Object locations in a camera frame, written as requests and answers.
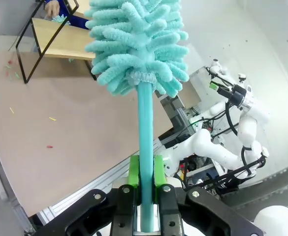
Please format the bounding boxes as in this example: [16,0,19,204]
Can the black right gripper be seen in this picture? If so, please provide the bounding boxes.
[209,81,247,107]

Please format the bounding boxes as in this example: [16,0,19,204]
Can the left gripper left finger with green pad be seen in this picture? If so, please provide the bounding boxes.
[34,155,142,236]

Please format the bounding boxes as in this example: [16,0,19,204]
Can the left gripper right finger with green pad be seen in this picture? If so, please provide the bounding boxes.
[154,155,265,236]

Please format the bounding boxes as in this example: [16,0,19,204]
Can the teal microfibre duster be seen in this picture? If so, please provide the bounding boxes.
[84,0,190,233]

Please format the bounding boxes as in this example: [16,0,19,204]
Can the small teal duster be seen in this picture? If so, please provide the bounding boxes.
[50,13,72,26]

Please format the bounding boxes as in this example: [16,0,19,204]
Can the person's blue sleeved forearm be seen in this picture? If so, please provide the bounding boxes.
[57,0,92,30]

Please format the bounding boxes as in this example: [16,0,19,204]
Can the person's hand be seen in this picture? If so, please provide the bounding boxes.
[44,0,61,17]

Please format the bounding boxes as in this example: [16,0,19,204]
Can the brown cardboard box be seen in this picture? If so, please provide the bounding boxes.
[179,66,210,116]

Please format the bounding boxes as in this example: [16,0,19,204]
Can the aluminium table frame rail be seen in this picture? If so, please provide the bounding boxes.
[34,137,175,228]

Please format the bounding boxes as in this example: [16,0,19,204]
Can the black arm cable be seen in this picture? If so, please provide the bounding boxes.
[224,102,239,137]

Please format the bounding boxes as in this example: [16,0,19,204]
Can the black cable bundle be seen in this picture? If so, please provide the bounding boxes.
[182,157,267,196]

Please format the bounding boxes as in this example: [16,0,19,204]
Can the wooden shelf, black metal frame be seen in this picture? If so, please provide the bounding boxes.
[15,0,97,85]

